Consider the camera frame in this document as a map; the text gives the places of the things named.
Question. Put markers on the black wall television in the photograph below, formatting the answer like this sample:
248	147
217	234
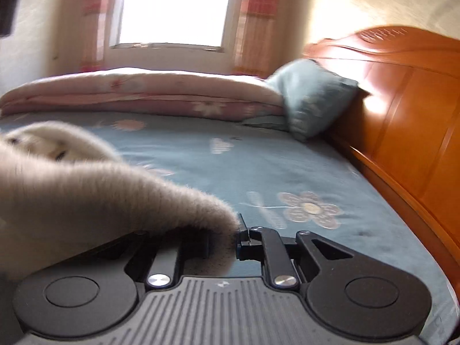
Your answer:
7	14

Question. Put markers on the white fuzzy sweater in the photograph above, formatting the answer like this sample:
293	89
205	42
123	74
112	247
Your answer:
90	194

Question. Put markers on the wooden headboard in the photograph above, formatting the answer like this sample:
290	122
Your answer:
413	115

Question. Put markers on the flat teal pillow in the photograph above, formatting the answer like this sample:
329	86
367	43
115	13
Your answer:
266	121

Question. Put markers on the window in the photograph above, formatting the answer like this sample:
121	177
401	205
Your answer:
172	7

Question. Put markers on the pink floral quilt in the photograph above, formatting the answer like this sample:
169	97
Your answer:
143	93

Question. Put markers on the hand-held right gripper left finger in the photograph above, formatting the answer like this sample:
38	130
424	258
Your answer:
201	244

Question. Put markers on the pink striped curtain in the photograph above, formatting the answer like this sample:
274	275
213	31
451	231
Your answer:
97	18
253	21

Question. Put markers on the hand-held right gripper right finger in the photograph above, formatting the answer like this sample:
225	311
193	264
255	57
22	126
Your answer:
241	239

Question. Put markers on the teal printed pillow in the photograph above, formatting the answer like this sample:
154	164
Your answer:
316	97

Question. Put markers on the bed with blue floral sheet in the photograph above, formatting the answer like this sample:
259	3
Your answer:
233	165

